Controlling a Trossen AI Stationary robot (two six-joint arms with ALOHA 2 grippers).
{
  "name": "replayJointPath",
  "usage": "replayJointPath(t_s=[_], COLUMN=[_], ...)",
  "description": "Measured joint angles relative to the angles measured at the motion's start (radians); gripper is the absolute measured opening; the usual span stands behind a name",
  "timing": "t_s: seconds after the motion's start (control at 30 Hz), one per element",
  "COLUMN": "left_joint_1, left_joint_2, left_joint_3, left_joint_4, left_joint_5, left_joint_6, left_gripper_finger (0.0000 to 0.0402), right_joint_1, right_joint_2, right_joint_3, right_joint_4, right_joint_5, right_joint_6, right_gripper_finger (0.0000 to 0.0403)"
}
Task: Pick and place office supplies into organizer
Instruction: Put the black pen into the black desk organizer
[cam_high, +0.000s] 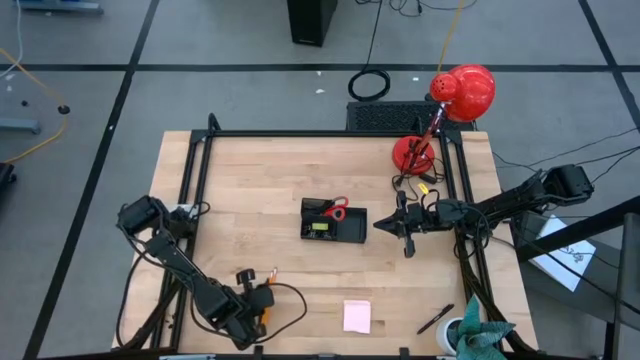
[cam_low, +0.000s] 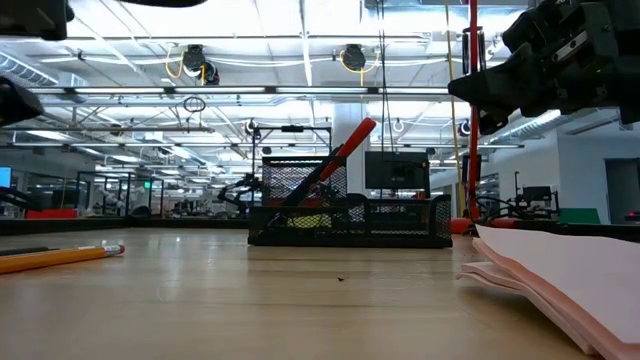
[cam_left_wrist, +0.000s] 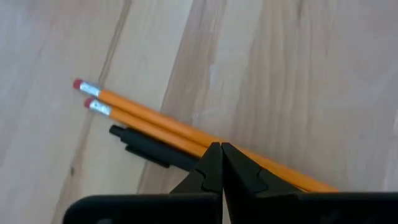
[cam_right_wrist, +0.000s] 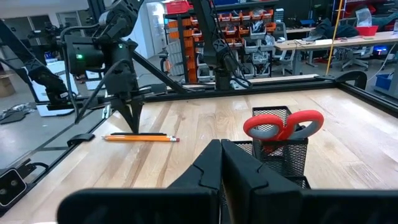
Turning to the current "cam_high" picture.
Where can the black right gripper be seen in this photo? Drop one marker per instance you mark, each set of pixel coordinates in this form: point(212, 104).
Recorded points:
point(422, 217)

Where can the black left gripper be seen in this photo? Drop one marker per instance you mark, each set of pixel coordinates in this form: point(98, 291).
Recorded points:
point(250, 300)

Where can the black mesh desk organizer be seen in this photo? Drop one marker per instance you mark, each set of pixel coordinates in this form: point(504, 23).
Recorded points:
point(352, 230)

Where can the pink sticky note pad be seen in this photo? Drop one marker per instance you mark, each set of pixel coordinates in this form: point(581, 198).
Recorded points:
point(357, 316)

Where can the black pen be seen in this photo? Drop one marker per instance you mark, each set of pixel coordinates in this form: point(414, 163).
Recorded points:
point(436, 318)

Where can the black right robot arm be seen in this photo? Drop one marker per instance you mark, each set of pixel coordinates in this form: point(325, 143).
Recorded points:
point(520, 200)

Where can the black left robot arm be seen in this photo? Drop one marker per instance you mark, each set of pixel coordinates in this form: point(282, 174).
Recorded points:
point(185, 272)

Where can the black perforated crate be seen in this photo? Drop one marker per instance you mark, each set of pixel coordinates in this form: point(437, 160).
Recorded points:
point(390, 117)

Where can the white cup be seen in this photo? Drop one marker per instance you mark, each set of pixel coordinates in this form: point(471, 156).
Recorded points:
point(442, 335)

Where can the red desk lamp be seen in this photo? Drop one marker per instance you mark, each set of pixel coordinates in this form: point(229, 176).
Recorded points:
point(467, 92)

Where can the white paper sheet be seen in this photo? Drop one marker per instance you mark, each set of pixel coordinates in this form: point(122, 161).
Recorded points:
point(565, 255)

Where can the black stand beam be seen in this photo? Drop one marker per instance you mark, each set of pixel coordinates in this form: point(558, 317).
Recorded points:
point(575, 232)

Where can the black computer tower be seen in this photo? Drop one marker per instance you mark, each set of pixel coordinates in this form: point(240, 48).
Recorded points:
point(310, 22)

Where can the black floor disc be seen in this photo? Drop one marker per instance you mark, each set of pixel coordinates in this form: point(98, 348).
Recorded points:
point(63, 109)

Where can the black caster base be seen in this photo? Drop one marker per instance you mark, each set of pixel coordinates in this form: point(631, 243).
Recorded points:
point(5, 177)

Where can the grey desk foot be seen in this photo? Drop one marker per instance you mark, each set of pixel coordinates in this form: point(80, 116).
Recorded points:
point(20, 125)

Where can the blue-grey desk foot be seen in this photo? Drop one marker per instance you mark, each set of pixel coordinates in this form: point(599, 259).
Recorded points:
point(60, 6)

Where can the silver frame bracket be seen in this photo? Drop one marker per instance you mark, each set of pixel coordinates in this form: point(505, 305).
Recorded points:
point(177, 206)

